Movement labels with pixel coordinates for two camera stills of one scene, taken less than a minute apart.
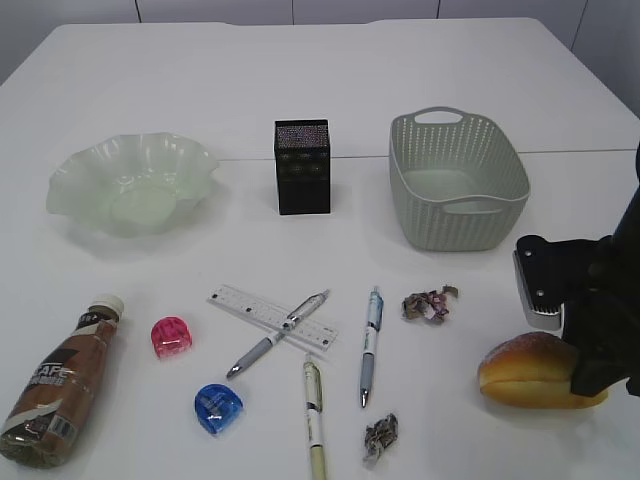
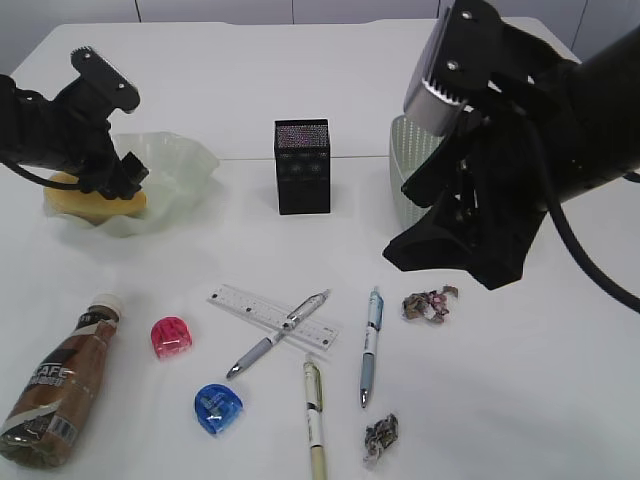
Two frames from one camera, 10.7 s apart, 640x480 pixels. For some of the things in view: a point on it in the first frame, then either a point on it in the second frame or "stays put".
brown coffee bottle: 41,425 stays put
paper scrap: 432,305 stays put
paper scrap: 378,437 stays put
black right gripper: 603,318 -> 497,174
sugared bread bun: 533,370 -> 91,205
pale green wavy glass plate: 138,186 stays put
